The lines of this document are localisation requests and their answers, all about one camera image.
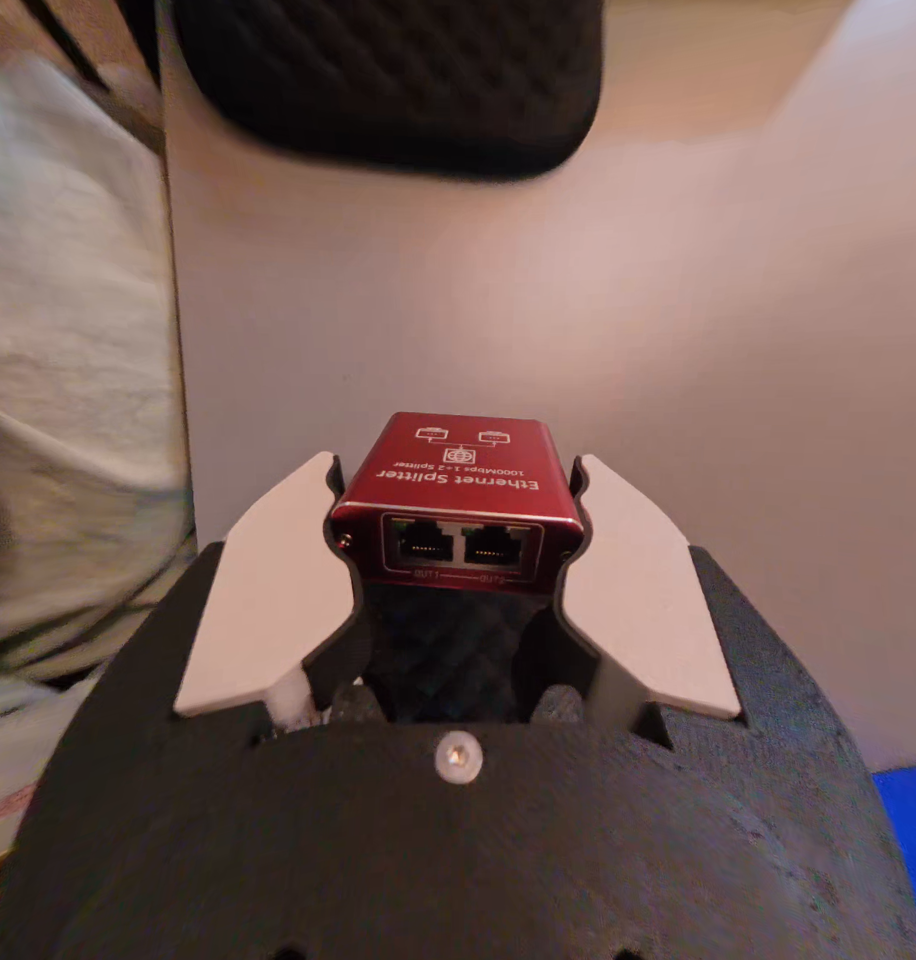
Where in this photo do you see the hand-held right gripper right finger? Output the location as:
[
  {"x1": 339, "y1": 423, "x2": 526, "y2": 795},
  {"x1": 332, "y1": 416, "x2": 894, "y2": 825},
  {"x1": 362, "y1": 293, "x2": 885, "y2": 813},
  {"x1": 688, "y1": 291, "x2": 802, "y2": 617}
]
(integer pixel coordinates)
[{"x1": 519, "y1": 453, "x2": 742, "y2": 727}]

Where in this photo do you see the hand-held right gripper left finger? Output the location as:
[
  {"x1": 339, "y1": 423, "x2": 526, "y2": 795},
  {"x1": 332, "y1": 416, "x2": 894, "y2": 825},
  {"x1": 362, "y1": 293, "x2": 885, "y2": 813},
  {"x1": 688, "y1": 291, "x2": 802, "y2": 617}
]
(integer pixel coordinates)
[{"x1": 173, "y1": 450, "x2": 374, "y2": 729}]

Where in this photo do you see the red ethernet splitter box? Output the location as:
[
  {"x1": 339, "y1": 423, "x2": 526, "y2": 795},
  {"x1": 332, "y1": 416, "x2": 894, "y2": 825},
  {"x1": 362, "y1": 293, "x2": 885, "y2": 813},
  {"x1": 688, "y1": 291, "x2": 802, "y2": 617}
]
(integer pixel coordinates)
[{"x1": 330, "y1": 411, "x2": 585, "y2": 595}]

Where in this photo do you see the blue plastic bin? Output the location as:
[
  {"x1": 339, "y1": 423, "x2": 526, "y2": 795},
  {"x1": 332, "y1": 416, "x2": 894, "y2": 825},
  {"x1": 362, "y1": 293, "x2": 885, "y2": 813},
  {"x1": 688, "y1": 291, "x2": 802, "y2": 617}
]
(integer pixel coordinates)
[{"x1": 870, "y1": 765, "x2": 916, "y2": 912}]

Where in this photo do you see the person's white shirt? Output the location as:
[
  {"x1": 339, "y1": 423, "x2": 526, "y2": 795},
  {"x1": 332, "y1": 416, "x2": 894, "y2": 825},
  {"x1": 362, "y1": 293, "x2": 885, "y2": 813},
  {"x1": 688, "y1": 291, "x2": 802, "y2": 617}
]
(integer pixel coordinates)
[{"x1": 0, "y1": 52, "x2": 198, "y2": 676}]

